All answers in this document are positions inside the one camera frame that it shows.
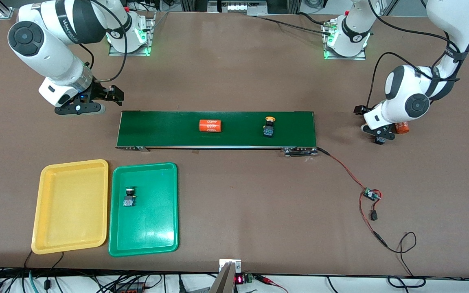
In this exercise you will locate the red clip lead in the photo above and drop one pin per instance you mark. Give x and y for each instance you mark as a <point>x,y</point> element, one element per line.
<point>271,281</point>

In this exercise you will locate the orange cylinder with white print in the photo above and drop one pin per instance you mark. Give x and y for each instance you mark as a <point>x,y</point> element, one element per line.
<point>402,128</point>
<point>211,125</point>

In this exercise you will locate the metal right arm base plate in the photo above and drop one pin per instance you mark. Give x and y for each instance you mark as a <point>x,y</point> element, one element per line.
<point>150,24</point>

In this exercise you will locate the red digit display module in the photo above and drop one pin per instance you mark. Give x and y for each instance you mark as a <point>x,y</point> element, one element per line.
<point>243,279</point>

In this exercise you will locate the small black connector plug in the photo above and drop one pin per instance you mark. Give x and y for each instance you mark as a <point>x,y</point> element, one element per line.
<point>374,215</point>

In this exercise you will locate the green conveyor belt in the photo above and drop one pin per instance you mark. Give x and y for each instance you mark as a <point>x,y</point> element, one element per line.
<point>169,130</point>

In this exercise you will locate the yellow plastic tray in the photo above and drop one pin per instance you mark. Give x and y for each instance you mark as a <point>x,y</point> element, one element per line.
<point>71,205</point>

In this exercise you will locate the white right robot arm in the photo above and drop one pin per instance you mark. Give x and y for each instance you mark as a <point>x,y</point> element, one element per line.
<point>51,53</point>

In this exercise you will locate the aluminium frame profile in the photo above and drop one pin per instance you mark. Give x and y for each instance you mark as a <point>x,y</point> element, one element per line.
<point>5,11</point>

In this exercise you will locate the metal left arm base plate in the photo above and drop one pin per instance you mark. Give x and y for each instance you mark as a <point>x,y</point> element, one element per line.
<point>356,57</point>

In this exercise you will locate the green push button switch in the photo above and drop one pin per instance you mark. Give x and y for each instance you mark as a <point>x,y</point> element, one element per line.
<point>380,141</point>
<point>129,198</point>

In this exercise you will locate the grey metal equipment rack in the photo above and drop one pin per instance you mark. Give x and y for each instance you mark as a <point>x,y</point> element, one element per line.
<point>236,6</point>

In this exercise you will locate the yellow push button switch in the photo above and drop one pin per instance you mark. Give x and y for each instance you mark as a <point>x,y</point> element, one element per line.
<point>269,129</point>

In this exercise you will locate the small green circuit board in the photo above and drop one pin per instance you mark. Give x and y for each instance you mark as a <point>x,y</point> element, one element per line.
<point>371,194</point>

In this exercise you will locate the grey metal bracket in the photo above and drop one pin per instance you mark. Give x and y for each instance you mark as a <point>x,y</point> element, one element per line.
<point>228,276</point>

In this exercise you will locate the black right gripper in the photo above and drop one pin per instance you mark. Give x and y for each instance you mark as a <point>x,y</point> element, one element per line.
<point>97,92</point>

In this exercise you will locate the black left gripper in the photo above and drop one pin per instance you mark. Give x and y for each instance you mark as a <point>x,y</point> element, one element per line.
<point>362,110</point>

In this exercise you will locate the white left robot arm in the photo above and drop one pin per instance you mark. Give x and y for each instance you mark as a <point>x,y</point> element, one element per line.
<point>401,89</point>

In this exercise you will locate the green plastic tray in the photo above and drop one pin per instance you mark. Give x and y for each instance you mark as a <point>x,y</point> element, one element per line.
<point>153,219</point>

